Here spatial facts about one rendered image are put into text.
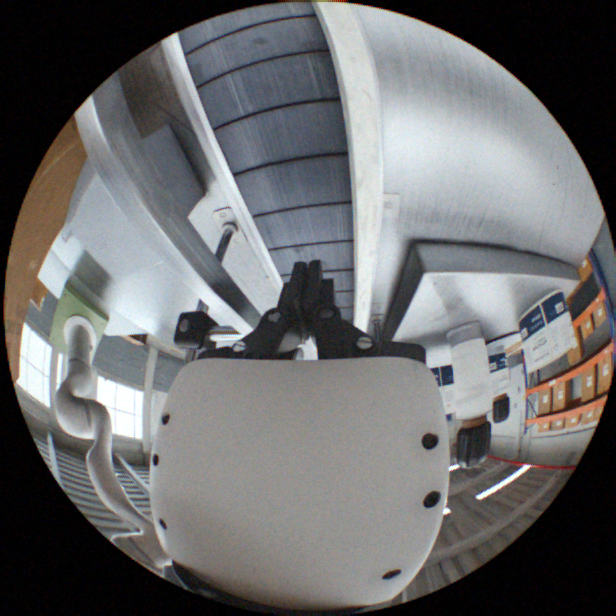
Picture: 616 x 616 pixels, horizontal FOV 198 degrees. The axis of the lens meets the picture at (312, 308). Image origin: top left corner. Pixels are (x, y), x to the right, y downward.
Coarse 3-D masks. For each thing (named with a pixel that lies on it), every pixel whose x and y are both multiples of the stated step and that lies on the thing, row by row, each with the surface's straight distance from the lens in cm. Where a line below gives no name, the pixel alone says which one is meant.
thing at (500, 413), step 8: (488, 352) 83; (496, 352) 81; (504, 352) 83; (504, 392) 81; (496, 400) 85; (504, 400) 82; (496, 408) 83; (504, 408) 82; (496, 416) 83; (504, 416) 83
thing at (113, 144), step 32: (96, 96) 8; (96, 128) 7; (128, 128) 7; (96, 160) 7; (128, 160) 7; (128, 192) 7; (160, 192) 7; (160, 224) 7; (192, 224) 8; (160, 256) 8; (192, 256) 8; (192, 288) 9; (224, 288) 9; (256, 320) 12
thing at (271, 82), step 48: (192, 48) 16; (240, 48) 14; (288, 48) 13; (240, 96) 13; (288, 96) 12; (336, 96) 12; (240, 144) 13; (288, 144) 13; (336, 144) 13; (288, 192) 14; (336, 192) 14; (288, 240) 17; (336, 240) 17; (336, 288) 23
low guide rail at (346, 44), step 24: (336, 24) 10; (336, 48) 9; (360, 48) 9; (336, 72) 10; (360, 72) 9; (360, 96) 9; (360, 120) 9; (360, 144) 9; (360, 168) 10; (360, 192) 10; (360, 216) 11; (360, 240) 12; (360, 264) 14; (360, 288) 16; (360, 312) 20
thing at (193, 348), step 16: (224, 240) 22; (224, 256) 21; (192, 320) 16; (208, 320) 16; (176, 336) 17; (192, 336) 15; (208, 336) 16; (224, 336) 15; (240, 336) 14; (192, 352) 16
